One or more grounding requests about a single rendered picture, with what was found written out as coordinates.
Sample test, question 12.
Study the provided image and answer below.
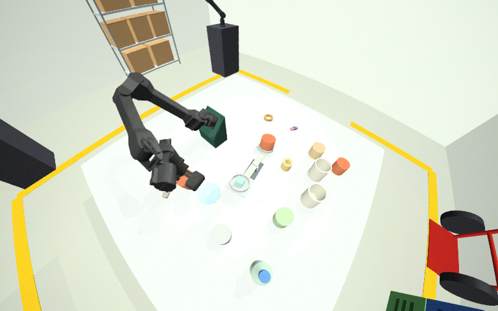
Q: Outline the orange cylinder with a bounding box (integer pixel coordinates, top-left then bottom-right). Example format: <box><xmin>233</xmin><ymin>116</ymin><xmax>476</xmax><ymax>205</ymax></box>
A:
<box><xmin>260</xmin><ymin>133</ymin><xmax>276</xmax><ymax>151</ymax></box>
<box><xmin>176</xmin><ymin>176</ymin><xmax>190</xmax><ymax>190</ymax></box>
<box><xmin>331</xmin><ymin>157</ymin><xmax>350</xmax><ymax>176</ymax></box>

